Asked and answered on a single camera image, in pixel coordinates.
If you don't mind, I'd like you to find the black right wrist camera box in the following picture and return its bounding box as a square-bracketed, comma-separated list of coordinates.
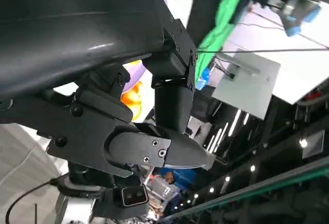
[94, 184, 150, 221]

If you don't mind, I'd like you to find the white flat panel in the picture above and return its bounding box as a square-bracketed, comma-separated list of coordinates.
[211, 51, 281, 120]

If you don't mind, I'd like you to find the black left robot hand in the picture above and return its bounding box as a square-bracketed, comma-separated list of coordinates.
[0, 0, 209, 178]

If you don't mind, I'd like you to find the green cloth backdrop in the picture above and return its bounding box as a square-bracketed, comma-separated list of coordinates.
[194, 0, 249, 84]

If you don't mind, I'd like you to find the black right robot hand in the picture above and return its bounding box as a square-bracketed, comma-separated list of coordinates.
[57, 160, 117, 196]

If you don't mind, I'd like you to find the blue and grey machine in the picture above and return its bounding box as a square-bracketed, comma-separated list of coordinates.
[281, 0, 322, 38]

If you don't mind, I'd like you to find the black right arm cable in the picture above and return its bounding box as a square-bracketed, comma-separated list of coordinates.
[5, 177, 61, 224]

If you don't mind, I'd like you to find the orange and white bread roll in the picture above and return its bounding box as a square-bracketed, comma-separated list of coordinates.
[120, 81, 143, 121]

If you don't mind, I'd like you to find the person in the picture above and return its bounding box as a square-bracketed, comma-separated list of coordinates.
[148, 170, 182, 216]

